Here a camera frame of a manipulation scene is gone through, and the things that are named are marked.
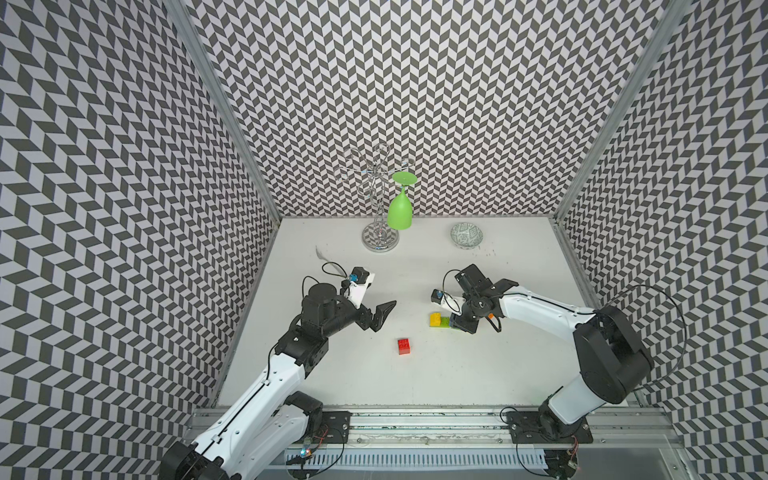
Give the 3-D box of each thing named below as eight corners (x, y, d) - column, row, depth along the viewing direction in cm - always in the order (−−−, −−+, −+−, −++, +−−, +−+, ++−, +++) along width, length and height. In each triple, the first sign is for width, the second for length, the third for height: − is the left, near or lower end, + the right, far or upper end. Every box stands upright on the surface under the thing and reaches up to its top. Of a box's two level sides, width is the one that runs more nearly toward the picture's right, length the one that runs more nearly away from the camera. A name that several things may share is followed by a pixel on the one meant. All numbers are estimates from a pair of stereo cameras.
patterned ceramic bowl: (452, 249, 110) (454, 240, 106) (449, 231, 116) (451, 222, 112) (481, 249, 110) (484, 240, 106) (477, 231, 116) (480, 222, 112)
